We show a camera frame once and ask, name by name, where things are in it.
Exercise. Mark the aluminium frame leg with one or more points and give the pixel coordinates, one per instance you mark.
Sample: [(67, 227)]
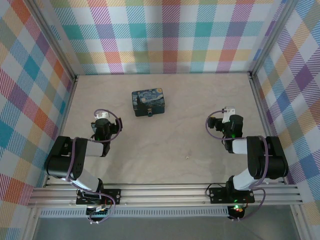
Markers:
[(301, 222), (31, 225)]

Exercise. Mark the aluminium frame post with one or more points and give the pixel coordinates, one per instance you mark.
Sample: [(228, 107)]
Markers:
[(52, 37), (272, 32)]

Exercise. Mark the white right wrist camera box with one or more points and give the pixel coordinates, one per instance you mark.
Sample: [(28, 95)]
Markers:
[(228, 112)]

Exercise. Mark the aluminium side rail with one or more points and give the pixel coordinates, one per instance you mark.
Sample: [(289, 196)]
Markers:
[(67, 110), (260, 105)]

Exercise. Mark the aluminium mounting rail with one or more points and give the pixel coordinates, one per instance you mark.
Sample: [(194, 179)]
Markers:
[(162, 193)]

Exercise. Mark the starry night tin box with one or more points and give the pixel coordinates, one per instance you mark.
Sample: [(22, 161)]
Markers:
[(147, 98)]

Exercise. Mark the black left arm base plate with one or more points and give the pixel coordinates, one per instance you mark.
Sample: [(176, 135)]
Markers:
[(112, 196)]

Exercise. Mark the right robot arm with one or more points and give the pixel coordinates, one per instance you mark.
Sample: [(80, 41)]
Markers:
[(272, 160)]

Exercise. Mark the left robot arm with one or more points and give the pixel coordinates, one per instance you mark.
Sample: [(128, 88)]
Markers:
[(60, 160)]

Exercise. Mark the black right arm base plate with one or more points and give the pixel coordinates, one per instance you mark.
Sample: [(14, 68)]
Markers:
[(217, 195)]

